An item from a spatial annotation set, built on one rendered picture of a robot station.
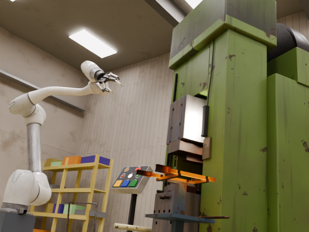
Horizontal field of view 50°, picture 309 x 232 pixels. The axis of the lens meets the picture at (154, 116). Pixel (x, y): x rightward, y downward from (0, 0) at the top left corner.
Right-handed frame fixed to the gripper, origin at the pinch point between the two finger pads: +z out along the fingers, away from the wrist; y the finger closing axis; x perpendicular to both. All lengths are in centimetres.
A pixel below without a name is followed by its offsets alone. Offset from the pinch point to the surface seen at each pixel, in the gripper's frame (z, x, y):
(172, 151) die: -2, -95, -17
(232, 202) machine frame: 69, -93, -15
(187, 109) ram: -10, -76, -50
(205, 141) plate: 22, -82, -37
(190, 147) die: 8, -95, -30
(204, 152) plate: 27, -85, -31
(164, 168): 46, -38, 10
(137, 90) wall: -526, -475, -196
